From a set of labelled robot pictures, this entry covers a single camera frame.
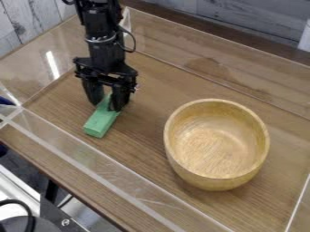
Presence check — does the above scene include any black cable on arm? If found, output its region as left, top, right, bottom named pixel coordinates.
left=115, top=26, right=138, bottom=53

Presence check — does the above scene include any blue object at left edge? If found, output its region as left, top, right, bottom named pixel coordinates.
left=0, top=96, right=16, bottom=106

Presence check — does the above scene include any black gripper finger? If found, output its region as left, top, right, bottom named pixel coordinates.
left=83, top=79, right=105, bottom=106
left=110, top=85, right=131, bottom=111

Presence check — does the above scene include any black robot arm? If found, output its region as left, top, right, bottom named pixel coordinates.
left=62, top=0, right=138, bottom=111

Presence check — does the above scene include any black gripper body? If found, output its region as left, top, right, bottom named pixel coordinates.
left=74, top=34, right=138, bottom=92

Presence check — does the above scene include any black cable lower left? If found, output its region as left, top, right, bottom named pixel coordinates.
left=0, top=198, right=36, bottom=232

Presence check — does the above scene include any green rectangular block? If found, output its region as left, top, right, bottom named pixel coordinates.
left=83, top=94, right=121, bottom=139

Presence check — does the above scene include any wooden brown bowl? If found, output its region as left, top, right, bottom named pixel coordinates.
left=163, top=99, right=270, bottom=191

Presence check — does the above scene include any clear acrylic enclosure wall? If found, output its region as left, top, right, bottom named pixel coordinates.
left=0, top=8, right=310, bottom=232

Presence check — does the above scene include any black table leg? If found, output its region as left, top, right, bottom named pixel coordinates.
left=46, top=180, right=59, bottom=204

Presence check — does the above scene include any black metal bracket with screw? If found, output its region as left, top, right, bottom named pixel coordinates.
left=35, top=198, right=90, bottom=232

